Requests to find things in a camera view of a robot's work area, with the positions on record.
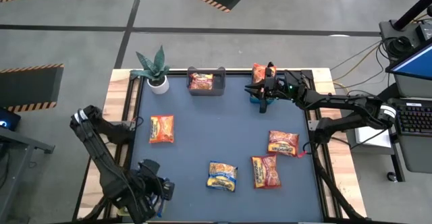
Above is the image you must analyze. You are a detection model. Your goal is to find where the black backlit keyboard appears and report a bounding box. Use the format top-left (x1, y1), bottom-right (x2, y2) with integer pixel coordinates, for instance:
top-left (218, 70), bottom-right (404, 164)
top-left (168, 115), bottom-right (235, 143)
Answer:
top-left (393, 101), bottom-right (432, 136)

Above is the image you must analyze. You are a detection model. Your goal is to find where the black metal pole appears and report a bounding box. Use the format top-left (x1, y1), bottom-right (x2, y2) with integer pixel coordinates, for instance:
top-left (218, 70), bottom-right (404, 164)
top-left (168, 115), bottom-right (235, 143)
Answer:
top-left (393, 0), bottom-right (432, 32)

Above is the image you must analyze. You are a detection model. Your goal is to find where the blue Maruchan ramen pack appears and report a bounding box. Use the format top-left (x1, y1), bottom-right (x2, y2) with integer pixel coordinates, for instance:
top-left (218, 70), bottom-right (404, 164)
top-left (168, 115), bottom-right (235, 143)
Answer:
top-left (206, 161), bottom-right (238, 192)

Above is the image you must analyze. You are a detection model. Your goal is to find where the red Maruchan ramen pack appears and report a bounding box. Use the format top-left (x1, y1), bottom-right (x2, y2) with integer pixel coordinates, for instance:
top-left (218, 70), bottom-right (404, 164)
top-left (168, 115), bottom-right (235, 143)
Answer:
top-left (267, 130), bottom-right (300, 158)
top-left (188, 72), bottom-right (215, 90)
top-left (251, 155), bottom-right (281, 190)

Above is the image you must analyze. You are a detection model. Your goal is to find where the teal plastic bin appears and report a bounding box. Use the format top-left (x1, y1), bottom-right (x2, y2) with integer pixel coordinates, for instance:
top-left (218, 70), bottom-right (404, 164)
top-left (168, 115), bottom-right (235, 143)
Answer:
top-left (251, 67), bottom-right (280, 104)

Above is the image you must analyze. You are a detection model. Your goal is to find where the monitor with blue screen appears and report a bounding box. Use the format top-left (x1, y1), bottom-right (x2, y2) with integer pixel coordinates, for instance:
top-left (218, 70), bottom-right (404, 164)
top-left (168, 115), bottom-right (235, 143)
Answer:
top-left (385, 43), bottom-right (432, 82)

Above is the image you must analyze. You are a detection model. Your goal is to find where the laptop computer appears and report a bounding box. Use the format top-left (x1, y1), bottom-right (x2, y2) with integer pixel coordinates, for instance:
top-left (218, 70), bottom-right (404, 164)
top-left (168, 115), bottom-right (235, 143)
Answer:
top-left (387, 72), bottom-right (432, 174)

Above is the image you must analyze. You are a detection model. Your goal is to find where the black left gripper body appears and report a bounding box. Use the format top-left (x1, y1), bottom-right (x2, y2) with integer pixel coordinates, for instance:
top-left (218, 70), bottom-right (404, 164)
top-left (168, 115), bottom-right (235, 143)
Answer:
top-left (134, 159), bottom-right (176, 215)

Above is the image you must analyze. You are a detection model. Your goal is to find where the white paper sheet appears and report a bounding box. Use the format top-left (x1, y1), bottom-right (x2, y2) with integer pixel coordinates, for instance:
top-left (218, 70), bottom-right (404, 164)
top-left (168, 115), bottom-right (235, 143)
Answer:
top-left (356, 125), bottom-right (392, 147)

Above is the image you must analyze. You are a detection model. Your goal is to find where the black device with blue light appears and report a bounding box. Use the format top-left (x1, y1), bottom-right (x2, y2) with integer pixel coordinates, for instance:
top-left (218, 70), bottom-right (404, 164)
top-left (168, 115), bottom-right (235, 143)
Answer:
top-left (0, 108), bottom-right (22, 132)

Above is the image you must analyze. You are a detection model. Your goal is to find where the grey stand base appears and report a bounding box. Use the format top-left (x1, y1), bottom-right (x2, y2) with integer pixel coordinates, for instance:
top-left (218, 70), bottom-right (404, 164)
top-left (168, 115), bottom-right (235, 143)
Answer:
top-left (379, 19), bottom-right (423, 63)

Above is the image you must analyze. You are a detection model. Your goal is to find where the orange Maruchan ramen pack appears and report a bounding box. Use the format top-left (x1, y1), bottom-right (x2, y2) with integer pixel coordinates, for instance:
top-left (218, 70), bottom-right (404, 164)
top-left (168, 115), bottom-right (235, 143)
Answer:
top-left (149, 115), bottom-right (175, 144)
top-left (252, 63), bottom-right (277, 85)

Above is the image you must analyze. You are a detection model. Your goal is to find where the grey metal desk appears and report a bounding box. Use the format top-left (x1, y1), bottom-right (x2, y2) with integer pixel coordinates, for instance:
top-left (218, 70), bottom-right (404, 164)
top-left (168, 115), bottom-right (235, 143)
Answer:
top-left (0, 125), bottom-right (57, 224)

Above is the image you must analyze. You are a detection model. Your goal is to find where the snake plant in white pot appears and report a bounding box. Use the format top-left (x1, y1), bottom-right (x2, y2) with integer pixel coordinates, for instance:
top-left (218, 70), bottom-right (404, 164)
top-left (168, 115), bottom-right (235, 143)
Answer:
top-left (130, 45), bottom-right (171, 95)

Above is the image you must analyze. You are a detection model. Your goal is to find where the blue-grey table mat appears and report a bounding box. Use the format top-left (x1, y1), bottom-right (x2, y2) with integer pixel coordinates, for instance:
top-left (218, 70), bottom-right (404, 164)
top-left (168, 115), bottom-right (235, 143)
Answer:
top-left (129, 74), bottom-right (325, 223)

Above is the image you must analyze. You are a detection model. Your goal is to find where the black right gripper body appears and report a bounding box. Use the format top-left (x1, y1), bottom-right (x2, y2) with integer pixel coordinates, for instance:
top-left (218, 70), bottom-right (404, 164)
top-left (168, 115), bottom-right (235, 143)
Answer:
top-left (259, 69), bottom-right (306, 114)

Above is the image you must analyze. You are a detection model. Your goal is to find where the grey plastic bin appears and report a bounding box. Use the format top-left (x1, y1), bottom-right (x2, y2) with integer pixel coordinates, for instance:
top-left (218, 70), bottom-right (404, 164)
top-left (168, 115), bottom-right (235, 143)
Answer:
top-left (186, 66), bottom-right (226, 96)

